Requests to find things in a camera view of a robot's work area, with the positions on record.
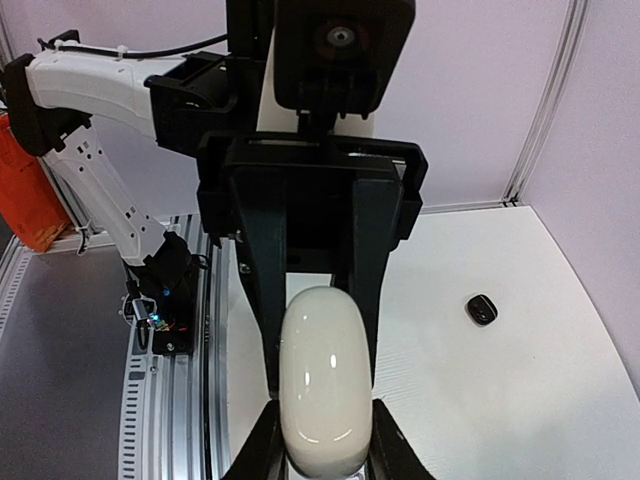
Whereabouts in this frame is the white charging case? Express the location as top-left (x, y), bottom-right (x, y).
top-left (279, 286), bottom-right (373, 479)

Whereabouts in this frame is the right aluminium corner post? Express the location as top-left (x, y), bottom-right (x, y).
top-left (501, 0), bottom-right (591, 206)

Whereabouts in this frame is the orange plastic crate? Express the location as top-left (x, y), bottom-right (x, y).
top-left (1, 113), bottom-right (70, 253)

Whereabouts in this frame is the black charging case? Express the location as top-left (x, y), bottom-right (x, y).
top-left (465, 294), bottom-right (499, 327)

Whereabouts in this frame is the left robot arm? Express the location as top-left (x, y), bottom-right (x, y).
top-left (1, 25), bottom-right (428, 390)

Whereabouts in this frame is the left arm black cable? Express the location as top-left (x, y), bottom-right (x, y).
top-left (37, 30), bottom-right (231, 62)

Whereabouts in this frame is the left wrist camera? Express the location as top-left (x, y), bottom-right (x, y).
top-left (224, 0), bottom-right (417, 136)

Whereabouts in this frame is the aluminium front rail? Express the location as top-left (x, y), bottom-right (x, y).
top-left (0, 212), bottom-right (236, 480)

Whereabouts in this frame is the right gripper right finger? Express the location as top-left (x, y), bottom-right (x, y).
top-left (367, 399), bottom-right (435, 480)

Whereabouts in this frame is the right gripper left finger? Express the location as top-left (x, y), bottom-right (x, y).
top-left (228, 400), bottom-right (287, 480)

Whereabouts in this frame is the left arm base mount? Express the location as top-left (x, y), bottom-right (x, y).
top-left (123, 255), bottom-right (210, 356)

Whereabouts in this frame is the perforated white cable tray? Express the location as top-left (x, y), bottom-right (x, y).
top-left (0, 237), bottom-right (34, 335)

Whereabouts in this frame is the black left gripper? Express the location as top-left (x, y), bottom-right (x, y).
top-left (196, 131), bottom-right (428, 398)

